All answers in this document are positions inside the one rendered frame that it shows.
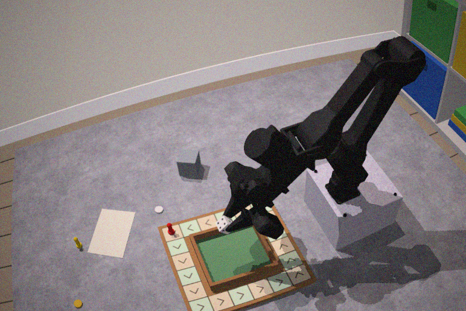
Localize yellow pawn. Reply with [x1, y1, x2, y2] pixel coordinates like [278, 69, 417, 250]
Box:
[74, 237, 82, 248]

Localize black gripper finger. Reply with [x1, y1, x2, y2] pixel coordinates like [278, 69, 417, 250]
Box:
[225, 207, 254, 232]
[223, 184, 251, 218]

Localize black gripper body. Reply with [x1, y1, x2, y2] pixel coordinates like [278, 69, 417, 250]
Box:
[224, 161, 289, 240]

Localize beige flat rectangular sheet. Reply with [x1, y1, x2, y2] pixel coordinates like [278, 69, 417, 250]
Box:
[88, 209, 135, 258]

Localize white die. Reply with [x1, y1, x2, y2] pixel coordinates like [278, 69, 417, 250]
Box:
[215, 215, 233, 234]

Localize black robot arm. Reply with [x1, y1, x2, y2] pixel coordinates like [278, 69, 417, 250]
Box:
[227, 36, 426, 204]

